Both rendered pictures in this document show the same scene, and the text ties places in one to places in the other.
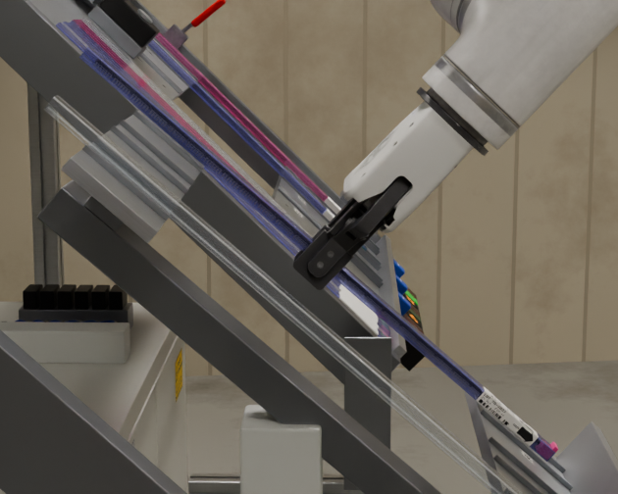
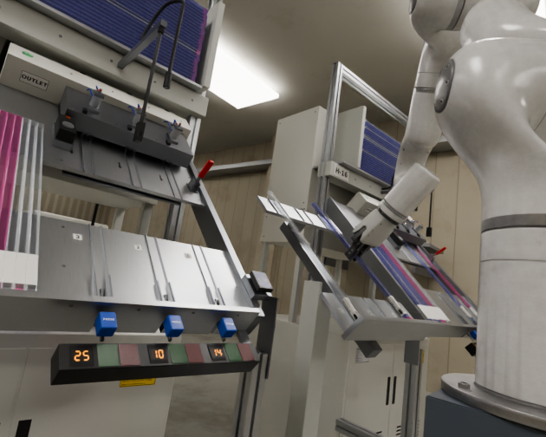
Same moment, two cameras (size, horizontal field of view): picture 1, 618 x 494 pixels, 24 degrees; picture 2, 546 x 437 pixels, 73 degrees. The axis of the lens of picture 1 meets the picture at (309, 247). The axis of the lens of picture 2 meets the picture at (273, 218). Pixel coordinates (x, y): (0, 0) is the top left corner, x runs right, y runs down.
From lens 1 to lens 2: 0.77 m
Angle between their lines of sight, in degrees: 52
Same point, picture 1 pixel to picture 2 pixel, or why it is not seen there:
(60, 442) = (214, 233)
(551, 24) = (406, 182)
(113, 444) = (221, 234)
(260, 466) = (307, 290)
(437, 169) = (373, 223)
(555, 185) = not seen: outside the picture
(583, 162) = not seen: outside the picture
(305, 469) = (315, 293)
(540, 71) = (403, 196)
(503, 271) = not seen: outside the picture
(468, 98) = (383, 205)
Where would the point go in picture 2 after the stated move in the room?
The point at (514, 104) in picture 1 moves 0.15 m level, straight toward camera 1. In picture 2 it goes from (396, 205) to (359, 192)
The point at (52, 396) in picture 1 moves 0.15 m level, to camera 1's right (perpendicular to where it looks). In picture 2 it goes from (216, 224) to (253, 223)
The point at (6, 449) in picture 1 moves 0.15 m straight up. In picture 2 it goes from (208, 235) to (217, 180)
